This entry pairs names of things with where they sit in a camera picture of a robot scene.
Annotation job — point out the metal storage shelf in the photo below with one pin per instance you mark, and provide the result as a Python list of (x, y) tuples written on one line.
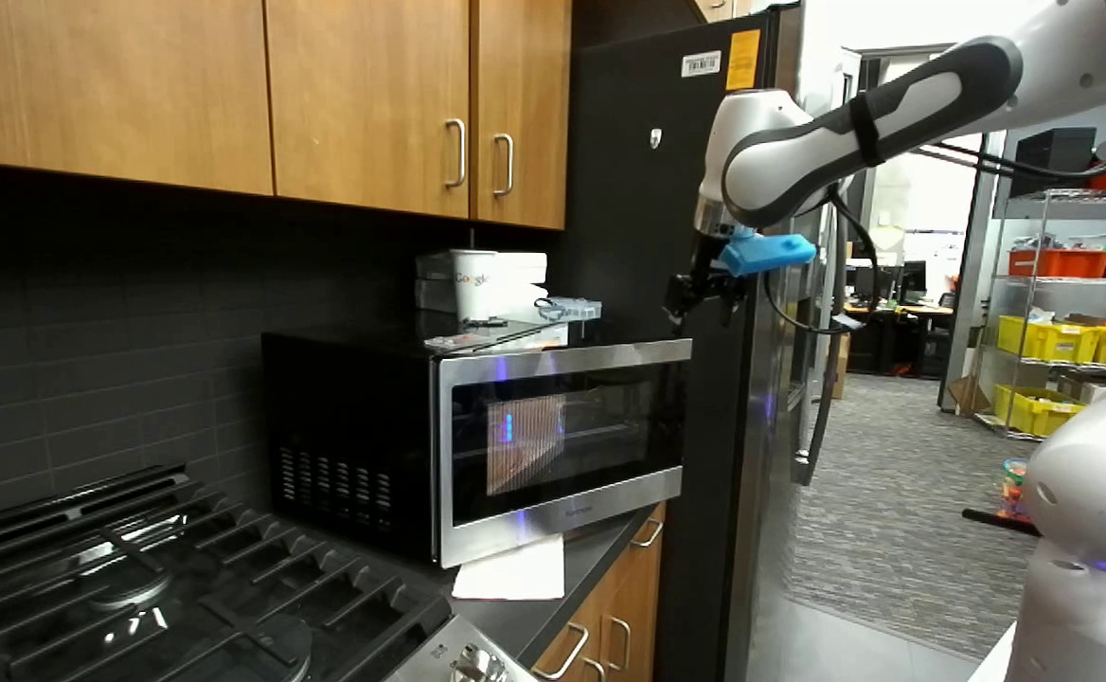
[(1048, 232)]

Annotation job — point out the wooden upper cabinets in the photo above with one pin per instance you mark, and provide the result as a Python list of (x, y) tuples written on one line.
[(442, 108)]

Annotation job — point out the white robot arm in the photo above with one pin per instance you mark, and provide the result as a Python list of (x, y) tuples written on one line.
[(769, 160)]

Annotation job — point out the wooden cabinets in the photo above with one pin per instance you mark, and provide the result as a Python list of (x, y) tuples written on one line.
[(612, 634), (442, 108)]

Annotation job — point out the stainless steel refrigerator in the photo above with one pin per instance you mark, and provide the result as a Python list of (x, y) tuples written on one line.
[(645, 82)]

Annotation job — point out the white paper on counter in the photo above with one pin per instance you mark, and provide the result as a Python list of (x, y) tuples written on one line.
[(533, 572)]

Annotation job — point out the black stainless microwave oven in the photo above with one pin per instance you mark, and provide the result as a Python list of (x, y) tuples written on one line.
[(458, 455)]

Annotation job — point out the black gas stove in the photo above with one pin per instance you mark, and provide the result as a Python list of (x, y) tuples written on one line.
[(163, 580)]

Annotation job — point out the wooden lower cabinets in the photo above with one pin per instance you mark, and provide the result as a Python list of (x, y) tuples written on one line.
[(612, 634)]

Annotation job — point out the yellow storage bins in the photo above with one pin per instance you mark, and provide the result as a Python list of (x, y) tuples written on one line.
[(1048, 374)]

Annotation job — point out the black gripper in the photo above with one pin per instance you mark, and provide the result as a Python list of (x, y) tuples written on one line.
[(701, 282)]

